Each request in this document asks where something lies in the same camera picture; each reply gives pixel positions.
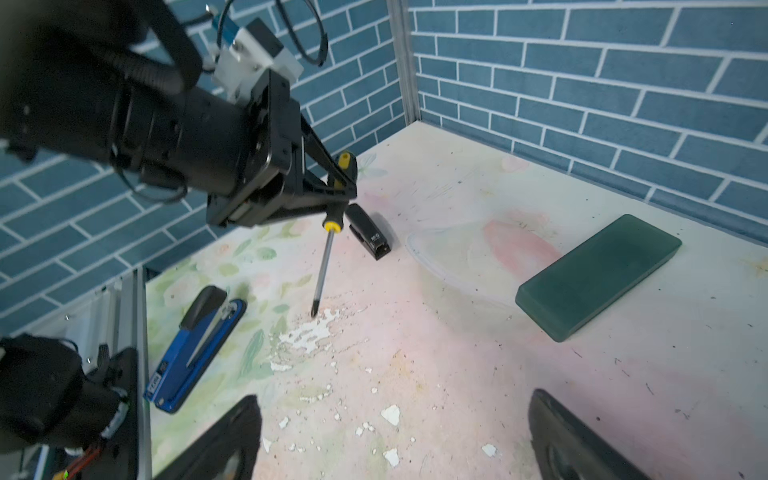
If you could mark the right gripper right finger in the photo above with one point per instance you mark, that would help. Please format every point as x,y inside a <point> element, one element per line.
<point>566,448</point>

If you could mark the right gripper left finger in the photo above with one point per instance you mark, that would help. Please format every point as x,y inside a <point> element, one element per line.
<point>227,450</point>

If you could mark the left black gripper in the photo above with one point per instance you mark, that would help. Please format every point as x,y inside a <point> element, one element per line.
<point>287,172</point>

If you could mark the yellow black screwdriver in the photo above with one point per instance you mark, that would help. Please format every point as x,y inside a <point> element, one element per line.
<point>329,240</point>

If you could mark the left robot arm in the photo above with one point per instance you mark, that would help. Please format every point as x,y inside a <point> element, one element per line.
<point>116,82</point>

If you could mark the small black stapler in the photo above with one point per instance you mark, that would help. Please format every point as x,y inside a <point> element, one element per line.
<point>367,232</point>

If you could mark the blue black stapler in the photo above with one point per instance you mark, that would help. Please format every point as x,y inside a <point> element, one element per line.
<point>204,329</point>

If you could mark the green rectangular block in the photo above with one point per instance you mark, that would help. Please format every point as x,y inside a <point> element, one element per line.
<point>573,290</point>

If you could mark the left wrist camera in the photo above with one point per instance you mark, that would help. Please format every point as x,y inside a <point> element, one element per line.
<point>243,55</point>

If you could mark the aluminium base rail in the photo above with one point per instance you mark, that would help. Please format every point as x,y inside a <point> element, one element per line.
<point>115,315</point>

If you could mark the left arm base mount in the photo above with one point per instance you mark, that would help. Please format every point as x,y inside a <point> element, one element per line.
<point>87,419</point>

